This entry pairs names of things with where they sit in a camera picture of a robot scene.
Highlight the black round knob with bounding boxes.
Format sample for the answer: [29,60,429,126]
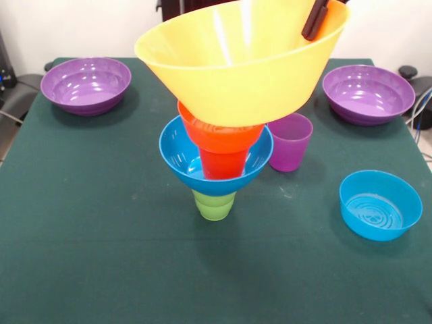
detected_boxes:
[398,65,419,81]

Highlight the low blue plastic bowl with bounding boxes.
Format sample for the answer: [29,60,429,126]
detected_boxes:
[339,169,423,242]

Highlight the black device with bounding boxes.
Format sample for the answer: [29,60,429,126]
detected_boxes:
[0,32,18,91]

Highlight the purple plastic bowl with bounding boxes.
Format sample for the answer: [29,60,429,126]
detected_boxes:
[322,64,416,126]
[40,57,132,117]

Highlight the deep blue plastic bowl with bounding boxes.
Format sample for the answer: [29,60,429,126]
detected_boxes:
[159,115,274,197]

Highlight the orange plastic cup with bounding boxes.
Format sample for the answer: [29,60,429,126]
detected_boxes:
[198,147,250,180]

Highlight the dark green table cloth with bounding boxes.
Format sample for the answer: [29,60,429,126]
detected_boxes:
[0,57,432,324]

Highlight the blue cable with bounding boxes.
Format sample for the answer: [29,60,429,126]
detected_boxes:
[413,86,432,132]

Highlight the white cable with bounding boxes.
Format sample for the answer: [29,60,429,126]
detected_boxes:
[404,87,432,126]
[0,109,24,125]

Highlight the purple plastic cup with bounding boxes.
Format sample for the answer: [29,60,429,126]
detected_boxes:
[267,113,314,173]

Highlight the green plastic cup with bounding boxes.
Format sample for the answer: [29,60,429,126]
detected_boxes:
[191,188,237,222]

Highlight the orange plastic bowl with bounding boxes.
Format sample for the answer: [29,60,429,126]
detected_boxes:
[177,100,266,154]

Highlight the yellow plastic bowl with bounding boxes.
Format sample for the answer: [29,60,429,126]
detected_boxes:
[134,0,352,126]

